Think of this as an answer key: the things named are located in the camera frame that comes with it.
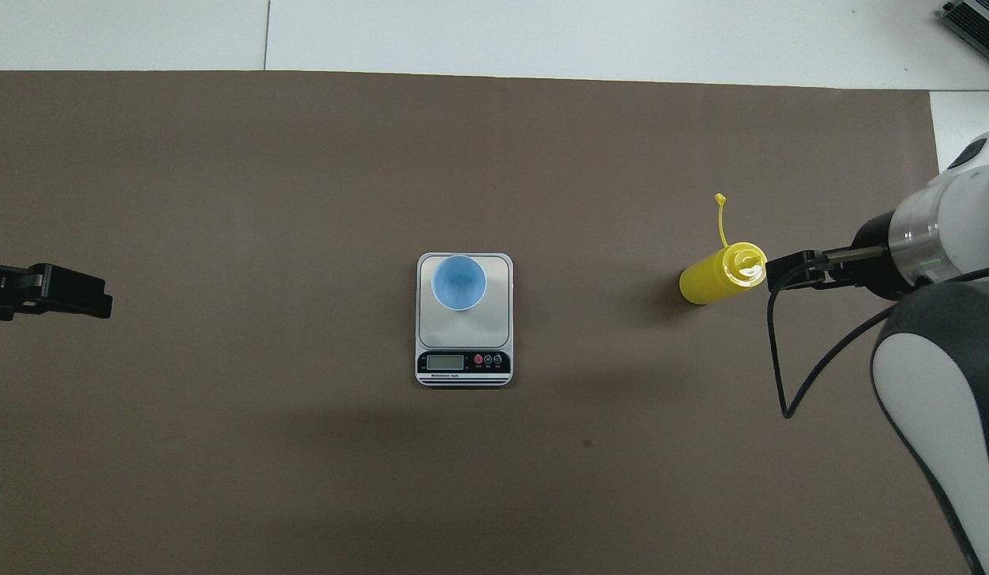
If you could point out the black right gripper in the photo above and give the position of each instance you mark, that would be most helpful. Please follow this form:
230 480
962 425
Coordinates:
882 255

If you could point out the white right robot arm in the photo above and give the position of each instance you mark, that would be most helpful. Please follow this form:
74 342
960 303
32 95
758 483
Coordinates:
942 399

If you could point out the grey ribbed metal device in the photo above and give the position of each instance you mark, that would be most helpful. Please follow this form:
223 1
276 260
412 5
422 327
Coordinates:
982 28

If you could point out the brown table mat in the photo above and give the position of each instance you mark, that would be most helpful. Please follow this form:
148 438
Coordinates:
303 479

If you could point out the silver digital kitchen scale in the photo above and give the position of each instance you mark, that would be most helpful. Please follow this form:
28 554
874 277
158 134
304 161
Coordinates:
462 335

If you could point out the yellow squeeze bottle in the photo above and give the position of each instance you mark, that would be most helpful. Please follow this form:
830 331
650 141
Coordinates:
710 279

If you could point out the light blue paper cup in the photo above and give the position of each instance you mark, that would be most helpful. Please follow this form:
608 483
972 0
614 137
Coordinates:
459 283

